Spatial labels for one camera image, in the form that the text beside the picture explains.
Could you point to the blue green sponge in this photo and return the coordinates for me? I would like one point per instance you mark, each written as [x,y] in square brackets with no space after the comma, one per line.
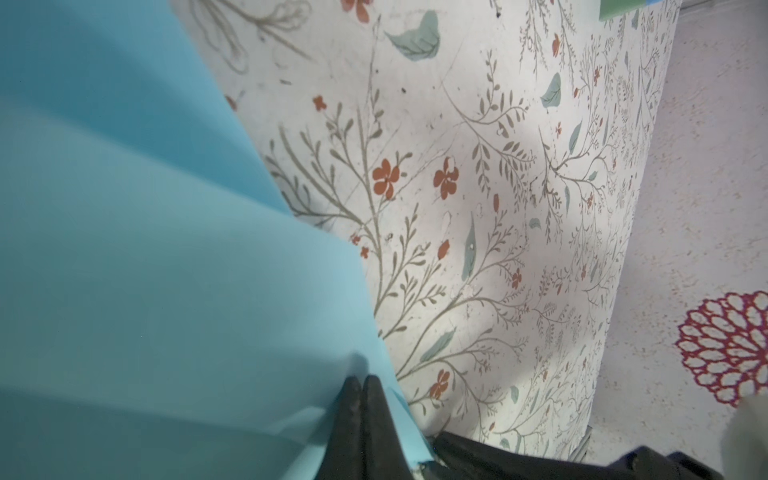
[613,8]

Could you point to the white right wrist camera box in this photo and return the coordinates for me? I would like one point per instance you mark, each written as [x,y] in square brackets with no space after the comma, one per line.
[744,442]

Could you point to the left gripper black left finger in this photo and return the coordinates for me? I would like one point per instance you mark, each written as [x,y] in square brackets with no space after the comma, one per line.
[344,456]

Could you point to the light blue paper sheet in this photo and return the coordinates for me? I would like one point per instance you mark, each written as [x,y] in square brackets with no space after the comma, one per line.
[163,314]

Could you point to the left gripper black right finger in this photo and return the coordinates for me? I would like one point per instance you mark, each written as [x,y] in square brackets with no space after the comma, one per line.
[383,458]

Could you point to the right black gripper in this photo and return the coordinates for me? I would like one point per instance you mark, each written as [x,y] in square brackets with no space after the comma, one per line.
[461,458]

